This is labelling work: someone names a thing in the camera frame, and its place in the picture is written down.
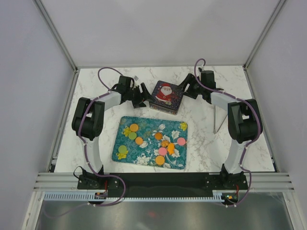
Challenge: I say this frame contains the orange flower cookie lower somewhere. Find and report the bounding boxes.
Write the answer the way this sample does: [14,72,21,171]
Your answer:
[167,143,175,155]

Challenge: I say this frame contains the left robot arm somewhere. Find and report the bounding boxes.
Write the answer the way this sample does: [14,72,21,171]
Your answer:
[71,75,154,190]

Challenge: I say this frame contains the black mounting base plate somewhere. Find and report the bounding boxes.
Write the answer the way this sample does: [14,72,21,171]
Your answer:
[76,172,249,199]

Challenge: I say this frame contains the white cable duct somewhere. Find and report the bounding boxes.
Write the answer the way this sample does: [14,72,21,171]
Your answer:
[44,191,224,202]

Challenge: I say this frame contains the orange round cookie left centre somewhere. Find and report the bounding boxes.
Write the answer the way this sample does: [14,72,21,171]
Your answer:
[135,137,143,145]

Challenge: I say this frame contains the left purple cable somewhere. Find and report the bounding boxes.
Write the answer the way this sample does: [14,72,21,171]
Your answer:
[73,67,127,207]

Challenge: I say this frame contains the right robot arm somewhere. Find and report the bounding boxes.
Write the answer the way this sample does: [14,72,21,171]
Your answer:
[177,70,263,189]

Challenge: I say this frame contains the aluminium frame rail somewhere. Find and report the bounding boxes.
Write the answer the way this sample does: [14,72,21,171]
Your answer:
[33,172,294,192]

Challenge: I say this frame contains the metal tongs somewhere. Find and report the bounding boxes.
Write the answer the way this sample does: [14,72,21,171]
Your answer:
[213,105,227,134]

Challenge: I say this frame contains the pink round cookie right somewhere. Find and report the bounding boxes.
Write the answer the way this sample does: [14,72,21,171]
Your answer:
[177,138,186,146]

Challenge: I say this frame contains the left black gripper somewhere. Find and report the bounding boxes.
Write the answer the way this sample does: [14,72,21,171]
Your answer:
[126,84,154,109]

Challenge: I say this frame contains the teal floral tray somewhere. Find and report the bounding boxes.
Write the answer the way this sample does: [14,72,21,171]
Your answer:
[112,116,188,170]

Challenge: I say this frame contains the orange round cookie bottom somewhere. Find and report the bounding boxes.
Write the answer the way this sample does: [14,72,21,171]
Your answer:
[155,155,165,165]

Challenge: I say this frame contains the pink round cookie lower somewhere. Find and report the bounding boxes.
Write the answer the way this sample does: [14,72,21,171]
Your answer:
[158,147,167,156]

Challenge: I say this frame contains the green round cookie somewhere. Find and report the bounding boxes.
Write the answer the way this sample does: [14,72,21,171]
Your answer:
[128,132,137,140]
[118,145,128,154]

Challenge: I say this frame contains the orange round cookie mid right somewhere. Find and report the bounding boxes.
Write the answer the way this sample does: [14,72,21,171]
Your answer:
[161,140,169,148]

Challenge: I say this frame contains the pink round cookie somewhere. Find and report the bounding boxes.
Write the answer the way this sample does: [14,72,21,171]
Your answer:
[177,138,186,146]
[158,147,167,156]

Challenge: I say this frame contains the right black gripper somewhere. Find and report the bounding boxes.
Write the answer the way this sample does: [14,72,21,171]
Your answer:
[175,73,204,100]

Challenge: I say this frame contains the green round cookie lower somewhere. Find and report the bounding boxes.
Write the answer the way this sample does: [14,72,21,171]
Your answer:
[118,145,128,154]

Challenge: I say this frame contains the orange round cookie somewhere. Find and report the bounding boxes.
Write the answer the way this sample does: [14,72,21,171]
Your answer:
[155,155,165,165]
[130,124,139,132]
[135,137,143,145]

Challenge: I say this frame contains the square cookie tin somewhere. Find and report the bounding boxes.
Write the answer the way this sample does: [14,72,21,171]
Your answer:
[149,100,182,115]

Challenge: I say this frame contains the gold tin lid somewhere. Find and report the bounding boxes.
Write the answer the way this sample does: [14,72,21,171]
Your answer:
[151,80,183,110]

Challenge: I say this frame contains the orange round cookie top left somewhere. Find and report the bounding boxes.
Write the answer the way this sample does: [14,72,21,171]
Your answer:
[130,124,139,132]

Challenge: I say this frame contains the green round cookie upper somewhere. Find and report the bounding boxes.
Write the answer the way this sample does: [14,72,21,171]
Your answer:
[128,132,137,140]

